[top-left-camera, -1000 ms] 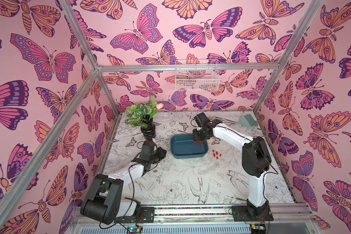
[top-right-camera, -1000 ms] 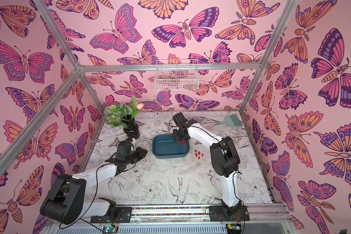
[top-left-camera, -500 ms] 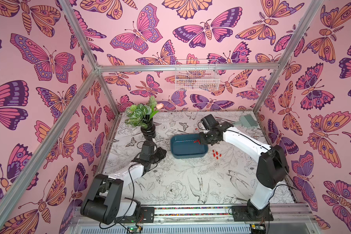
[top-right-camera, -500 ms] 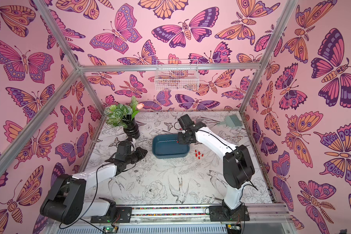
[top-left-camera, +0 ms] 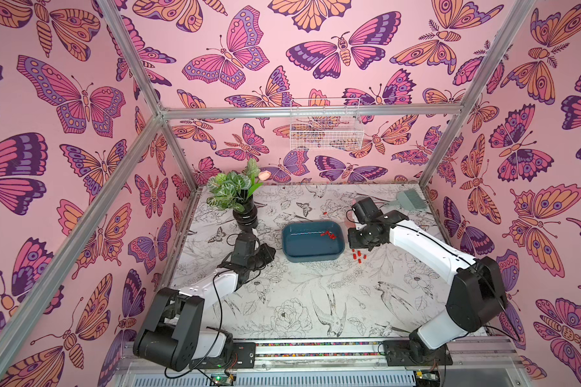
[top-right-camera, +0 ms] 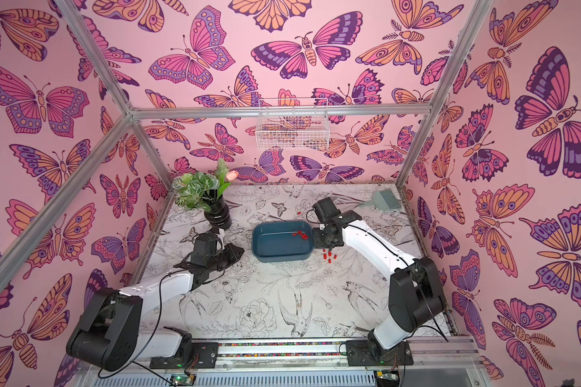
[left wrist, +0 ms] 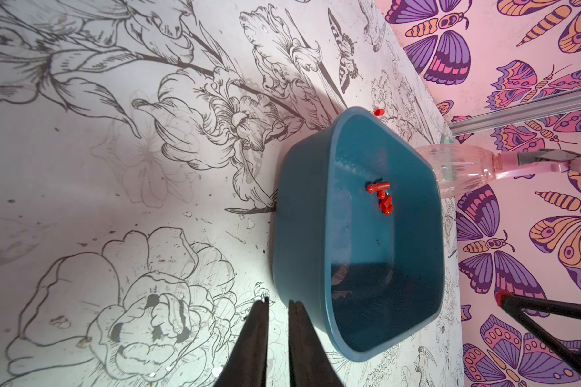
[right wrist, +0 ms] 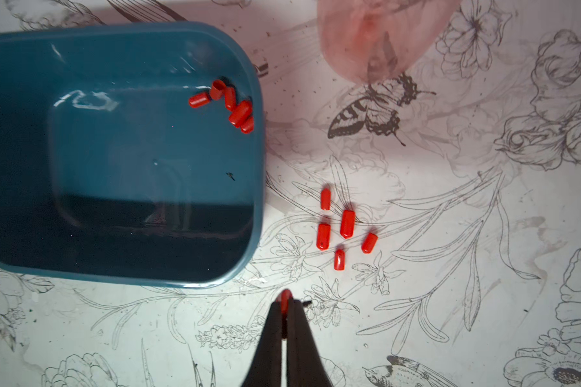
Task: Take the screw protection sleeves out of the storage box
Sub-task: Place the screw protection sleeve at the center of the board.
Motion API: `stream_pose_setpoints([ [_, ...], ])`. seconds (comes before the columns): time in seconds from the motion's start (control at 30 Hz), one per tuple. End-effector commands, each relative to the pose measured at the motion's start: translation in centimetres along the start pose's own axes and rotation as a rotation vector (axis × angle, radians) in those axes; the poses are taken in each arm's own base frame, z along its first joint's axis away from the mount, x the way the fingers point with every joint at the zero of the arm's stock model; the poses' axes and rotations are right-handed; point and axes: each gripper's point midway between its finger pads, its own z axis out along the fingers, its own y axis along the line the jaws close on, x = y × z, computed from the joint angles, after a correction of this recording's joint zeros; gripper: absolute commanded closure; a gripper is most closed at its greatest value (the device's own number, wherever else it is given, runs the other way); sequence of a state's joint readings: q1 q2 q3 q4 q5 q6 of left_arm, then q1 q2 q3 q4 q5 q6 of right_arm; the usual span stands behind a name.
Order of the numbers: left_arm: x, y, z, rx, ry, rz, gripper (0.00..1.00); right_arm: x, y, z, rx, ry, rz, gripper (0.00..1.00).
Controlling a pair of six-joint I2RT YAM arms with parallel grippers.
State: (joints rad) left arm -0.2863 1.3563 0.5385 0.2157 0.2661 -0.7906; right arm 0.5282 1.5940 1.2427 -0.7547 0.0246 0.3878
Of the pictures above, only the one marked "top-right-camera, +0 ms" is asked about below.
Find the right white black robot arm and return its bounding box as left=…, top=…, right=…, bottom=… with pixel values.
left=312, top=220, right=446, bottom=353

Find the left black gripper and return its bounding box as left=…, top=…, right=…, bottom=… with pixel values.
left=207, top=243, right=245, bottom=274

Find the green dustpan brush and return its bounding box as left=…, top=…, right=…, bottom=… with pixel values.
left=358, top=190, right=402, bottom=211

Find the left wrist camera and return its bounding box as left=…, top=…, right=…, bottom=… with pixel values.
left=191, top=231, right=224, bottom=264

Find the teal plastic storage box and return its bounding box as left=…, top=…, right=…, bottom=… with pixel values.
left=251, top=221, right=314, bottom=263

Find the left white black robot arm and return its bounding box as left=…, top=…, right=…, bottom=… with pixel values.
left=66, top=242, right=245, bottom=373

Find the white wire basket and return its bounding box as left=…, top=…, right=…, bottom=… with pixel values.
left=253, top=98, right=331, bottom=152

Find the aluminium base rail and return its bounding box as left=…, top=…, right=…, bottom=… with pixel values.
left=79, top=335, right=485, bottom=387

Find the green plant in black vase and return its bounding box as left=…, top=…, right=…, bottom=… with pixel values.
left=172, top=160, right=237, bottom=230

